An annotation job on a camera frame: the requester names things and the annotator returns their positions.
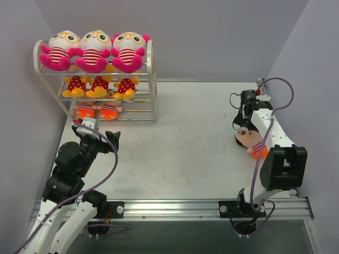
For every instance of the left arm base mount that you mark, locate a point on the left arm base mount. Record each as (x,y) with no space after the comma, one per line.
(110,210)

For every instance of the pink plush with glasses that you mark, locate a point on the pink plush with glasses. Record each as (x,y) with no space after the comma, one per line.
(60,50)

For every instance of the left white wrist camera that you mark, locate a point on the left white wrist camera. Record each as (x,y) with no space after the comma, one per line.
(88,125)

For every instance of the cream two-tier shelf rack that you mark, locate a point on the cream two-tier shelf rack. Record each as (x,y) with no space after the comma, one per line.
(143,107)

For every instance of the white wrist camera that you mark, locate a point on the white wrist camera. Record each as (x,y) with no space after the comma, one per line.
(88,125)
(262,95)

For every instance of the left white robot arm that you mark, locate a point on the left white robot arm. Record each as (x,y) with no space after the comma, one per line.
(65,185)

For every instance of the aluminium front rail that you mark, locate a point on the aluminium front rail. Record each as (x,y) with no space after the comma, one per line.
(292,208)

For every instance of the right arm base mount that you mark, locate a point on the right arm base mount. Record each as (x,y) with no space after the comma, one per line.
(238,208)

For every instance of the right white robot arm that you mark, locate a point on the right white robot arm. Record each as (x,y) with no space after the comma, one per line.
(280,164)

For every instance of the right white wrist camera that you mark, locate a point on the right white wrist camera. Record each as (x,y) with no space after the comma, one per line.
(262,95)

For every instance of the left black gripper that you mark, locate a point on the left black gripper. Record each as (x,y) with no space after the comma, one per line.
(105,144)

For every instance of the peach boy plush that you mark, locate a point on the peach boy plush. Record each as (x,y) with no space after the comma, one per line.
(251,141)
(109,110)
(85,109)

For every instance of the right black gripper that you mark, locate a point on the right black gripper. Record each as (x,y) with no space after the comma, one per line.
(243,116)

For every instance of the yellow bear plush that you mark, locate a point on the yellow bear plush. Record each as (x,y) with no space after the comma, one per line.
(126,87)
(99,86)
(76,84)

